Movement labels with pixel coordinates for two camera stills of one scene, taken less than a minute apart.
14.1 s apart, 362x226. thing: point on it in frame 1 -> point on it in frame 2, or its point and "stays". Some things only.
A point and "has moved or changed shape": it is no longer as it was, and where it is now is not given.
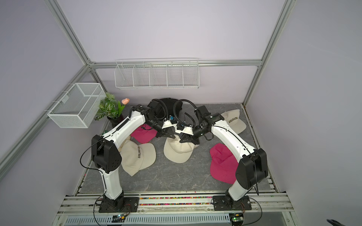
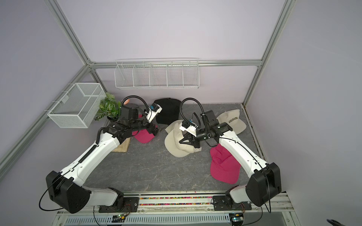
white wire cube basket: [78, 107] stays
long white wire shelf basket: [160, 73] stays
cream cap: [135, 157] -> [173, 135]
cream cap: [177, 152] has moved or changed shape
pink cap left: [143, 134] stays
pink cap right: [223, 164] stays
